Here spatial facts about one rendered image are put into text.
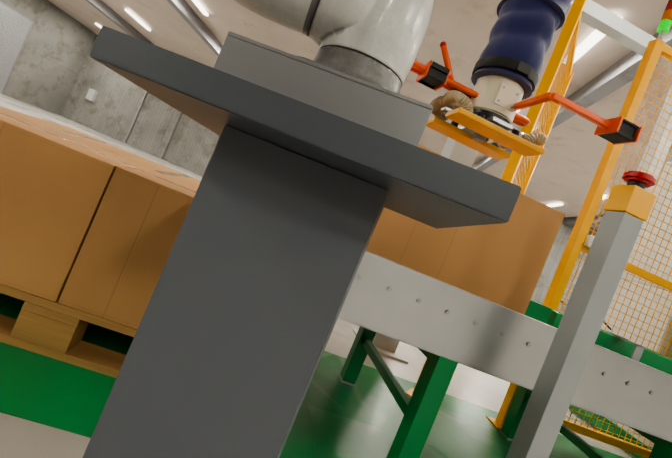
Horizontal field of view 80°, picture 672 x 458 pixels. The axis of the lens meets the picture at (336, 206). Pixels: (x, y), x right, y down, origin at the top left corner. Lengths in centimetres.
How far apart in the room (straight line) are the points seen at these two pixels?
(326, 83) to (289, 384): 41
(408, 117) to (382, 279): 62
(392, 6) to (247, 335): 52
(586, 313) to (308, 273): 79
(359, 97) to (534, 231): 101
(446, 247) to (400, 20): 81
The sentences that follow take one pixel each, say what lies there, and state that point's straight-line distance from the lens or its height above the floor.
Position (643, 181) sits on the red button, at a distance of 124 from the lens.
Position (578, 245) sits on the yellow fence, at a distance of 235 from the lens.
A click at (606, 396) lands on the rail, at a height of 47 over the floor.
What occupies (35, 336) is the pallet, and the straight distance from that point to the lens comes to 139.
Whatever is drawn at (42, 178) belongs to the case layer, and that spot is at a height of 44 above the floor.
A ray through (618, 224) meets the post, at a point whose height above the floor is 90.
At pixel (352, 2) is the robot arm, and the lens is 67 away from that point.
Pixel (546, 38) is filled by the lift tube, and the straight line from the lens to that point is 169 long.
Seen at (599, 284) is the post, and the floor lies 74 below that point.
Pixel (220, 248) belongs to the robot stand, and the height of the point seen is 55.
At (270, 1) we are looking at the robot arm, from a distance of 70.
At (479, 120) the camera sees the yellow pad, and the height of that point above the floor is 111.
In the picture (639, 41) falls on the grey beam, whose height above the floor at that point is 312.
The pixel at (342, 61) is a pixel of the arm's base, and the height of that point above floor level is 87.
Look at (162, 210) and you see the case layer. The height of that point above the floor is 48.
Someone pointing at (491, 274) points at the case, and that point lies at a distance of 141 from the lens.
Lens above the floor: 65
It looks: 1 degrees up
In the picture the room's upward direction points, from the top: 23 degrees clockwise
